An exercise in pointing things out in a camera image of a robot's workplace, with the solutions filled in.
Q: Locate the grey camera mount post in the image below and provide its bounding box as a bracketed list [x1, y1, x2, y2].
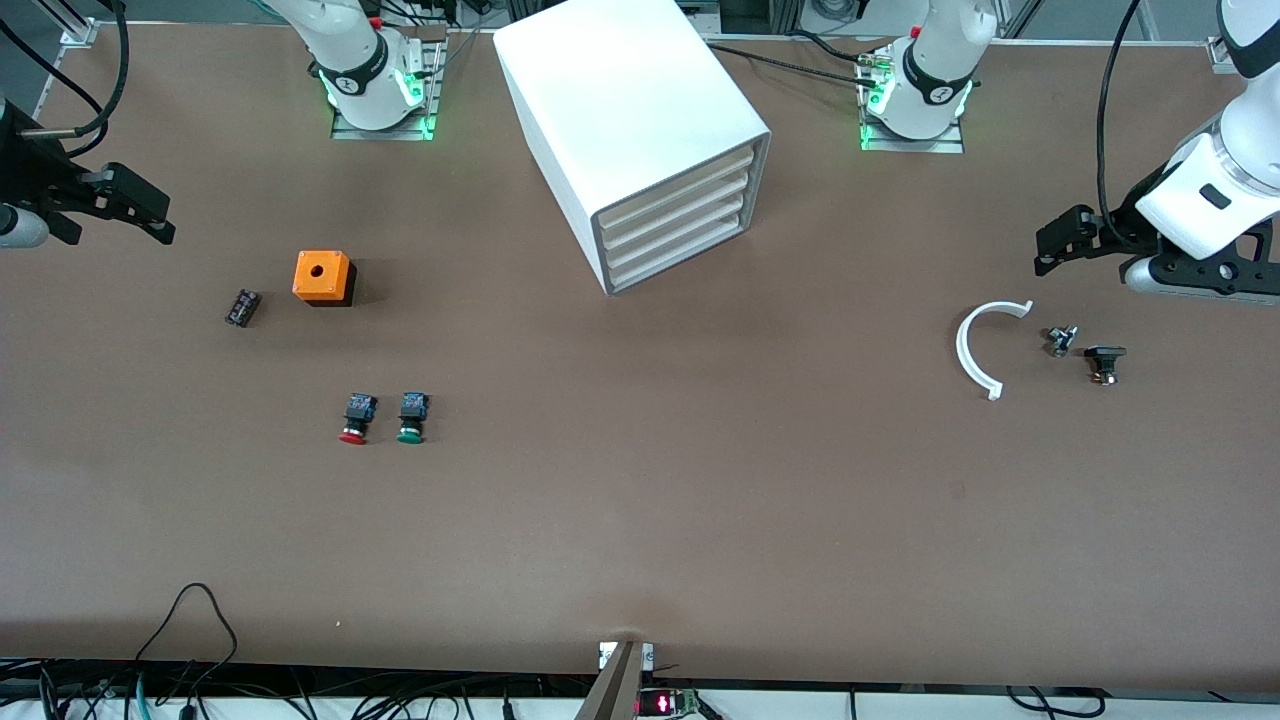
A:
[574, 640, 657, 720]

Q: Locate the white drawer cabinet housing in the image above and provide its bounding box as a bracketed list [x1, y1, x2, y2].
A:
[492, 0, 773, 297]

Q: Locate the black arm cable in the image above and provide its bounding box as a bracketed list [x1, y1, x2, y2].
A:
[0, 0, 132, 159]
[1095, 0, 1144, 227]

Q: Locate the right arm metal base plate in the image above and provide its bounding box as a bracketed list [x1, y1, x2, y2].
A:
[330, 38, 447, 142]

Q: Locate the red push button switch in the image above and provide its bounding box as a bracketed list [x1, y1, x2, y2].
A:
[338, 392, 379, 447]

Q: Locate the white cabinet drawer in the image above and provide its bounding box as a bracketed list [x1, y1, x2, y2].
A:
[605, 189, 749, 273]
[608, 211, 746, 293]
[601, 166, 752, 253]
[597, 143, 756, 233]

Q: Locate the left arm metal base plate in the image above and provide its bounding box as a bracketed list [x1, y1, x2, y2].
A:
[857, 48, 967, 155]

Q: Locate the black cable behind cabinet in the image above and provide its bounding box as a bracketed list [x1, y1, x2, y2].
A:
[705, 30, 886, 91]

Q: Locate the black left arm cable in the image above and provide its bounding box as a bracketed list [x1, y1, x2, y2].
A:
[1095, 0, 1144, 227]

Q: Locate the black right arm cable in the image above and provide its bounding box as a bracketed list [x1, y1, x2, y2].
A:
[0, 0, 132, 159]

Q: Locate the green push button switch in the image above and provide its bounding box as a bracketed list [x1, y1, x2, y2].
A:
[395, 391, 432, 446]

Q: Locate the thin black looped cable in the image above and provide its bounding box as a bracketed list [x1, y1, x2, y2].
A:
[134, 582, 240, 693]

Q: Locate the small black bronze component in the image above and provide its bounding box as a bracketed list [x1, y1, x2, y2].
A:
[1084, 345, 1128, 387]

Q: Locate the orange button enclosure box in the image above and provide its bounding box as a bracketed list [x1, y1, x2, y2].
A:
[292, 250, 358, 308]

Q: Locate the white curved plastic bracket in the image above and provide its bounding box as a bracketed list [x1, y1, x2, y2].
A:
[955, 299, 1035, 402]

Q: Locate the circuit board red display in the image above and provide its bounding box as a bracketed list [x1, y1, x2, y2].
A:
[636, 687, 703, 720]

